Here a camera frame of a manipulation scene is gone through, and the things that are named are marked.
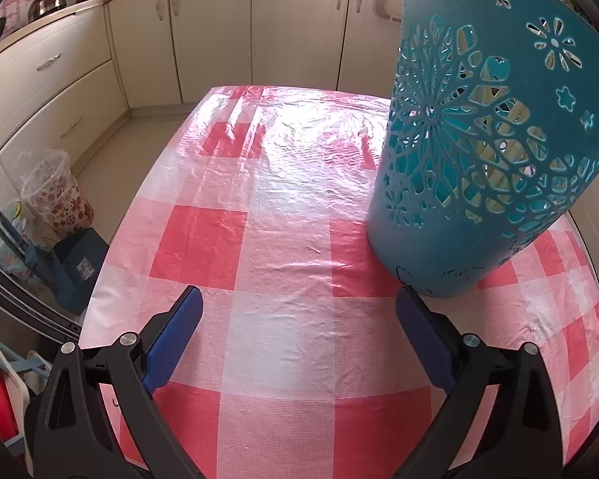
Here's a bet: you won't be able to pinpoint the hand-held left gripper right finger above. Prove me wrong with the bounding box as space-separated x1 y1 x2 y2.
396 285 577 479

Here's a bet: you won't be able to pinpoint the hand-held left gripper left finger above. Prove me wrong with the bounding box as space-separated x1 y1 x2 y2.
24 285 204 479

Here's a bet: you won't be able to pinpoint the teal perforated utensil holder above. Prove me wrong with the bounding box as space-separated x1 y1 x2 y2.
365 0 599 300

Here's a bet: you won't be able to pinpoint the dark blue box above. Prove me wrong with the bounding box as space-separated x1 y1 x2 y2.
52 227 109 313

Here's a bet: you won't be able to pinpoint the pink checked tablecloth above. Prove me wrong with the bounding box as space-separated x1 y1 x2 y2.
77 85 599 479

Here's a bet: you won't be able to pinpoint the white plastic rack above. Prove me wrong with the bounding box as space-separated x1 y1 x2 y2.
0 322 51 460

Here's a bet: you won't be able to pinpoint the floral trash bin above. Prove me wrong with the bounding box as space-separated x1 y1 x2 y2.
19 148 95 240

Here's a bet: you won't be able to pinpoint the clear plastic bag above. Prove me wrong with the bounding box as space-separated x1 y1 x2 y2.
0 200 36 280

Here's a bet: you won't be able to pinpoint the cream base cabinets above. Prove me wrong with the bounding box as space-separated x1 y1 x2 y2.
0 0 599 285

